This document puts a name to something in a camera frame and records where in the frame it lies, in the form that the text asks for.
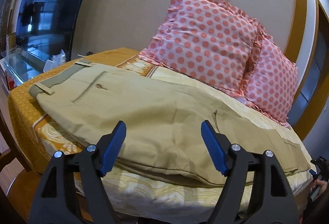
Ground small pink polka-dot pillow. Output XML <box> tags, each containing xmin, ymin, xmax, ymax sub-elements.
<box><xmin>242</xmin><ymin>34</ymin><xmax>299</xmax><ymax>129</ymax></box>

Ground large pink polka-dot pillow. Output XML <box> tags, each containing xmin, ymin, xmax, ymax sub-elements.
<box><xmin>139</xmin><ymin>0</ymin><xmax>267</xmax><ymax>100</ymax></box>

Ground yellow patterned bedspread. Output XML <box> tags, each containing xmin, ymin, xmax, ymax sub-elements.
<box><xmin>8</xmin><ymin>47</ymin><xmax>317</xmax><ymax>222</ymax></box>

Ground khaki pants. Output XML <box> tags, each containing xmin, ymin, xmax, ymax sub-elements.
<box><xmin>28</xmin><ymin>58</ymin><xmax>313</xmax><ymax>186</ymax></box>

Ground wooden door frame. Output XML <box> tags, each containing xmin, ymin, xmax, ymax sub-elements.
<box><xmin>290</xmin><ymin>0</ymin><xmax>329</xmax><ymax>141</ymax></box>

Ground person's right hand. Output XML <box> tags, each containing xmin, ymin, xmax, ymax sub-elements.
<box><xmin>314</xmin><ymin>178</ymin><xmax>329</xmax><ymax>196</ymax></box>

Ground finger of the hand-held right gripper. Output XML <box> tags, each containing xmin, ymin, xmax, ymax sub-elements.
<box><xmin>309</xmin><ymin>156</ymin><xmax>329</xmax><ymax>178</ymax></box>

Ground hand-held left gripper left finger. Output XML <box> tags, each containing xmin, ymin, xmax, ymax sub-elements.
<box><xmin>29</xmin><ymin>120</ymin><xmax>127</xmax><ymax>224</ymax></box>

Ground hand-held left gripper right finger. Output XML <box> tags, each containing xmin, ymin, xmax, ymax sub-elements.
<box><xmin>201</xmin><ymin>120</ymin><xmax>300</xmax><ymax>224</ymax></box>

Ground white plastic bag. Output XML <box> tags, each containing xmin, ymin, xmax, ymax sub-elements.
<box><xmin>45</xmin><ymin>49</ymin><xmax>68</xmax><ymax>72</ymax></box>

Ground glass television stand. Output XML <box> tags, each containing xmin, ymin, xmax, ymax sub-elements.
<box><xmin>0</xmin><ymin>49</ymin><xmax>45</xmax><ymax>92</ymax></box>

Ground dark glass door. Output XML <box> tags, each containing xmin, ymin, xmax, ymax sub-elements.
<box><xmin>299</xmin><ymin>31</ymin><xmax>327</xmax><ymax>111</ymax></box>

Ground black flat television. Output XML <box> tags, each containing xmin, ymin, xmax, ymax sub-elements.
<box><xmin>15</xmin><ymin>0</ymin><xmax>102</xmax><ymax>72</ymax></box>

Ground dark wooden bed frame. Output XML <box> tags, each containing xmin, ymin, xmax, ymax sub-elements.
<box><xmin>0</xmin><ymin>111</ymin><xmax>39</xmax><ymax>214</ymax></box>

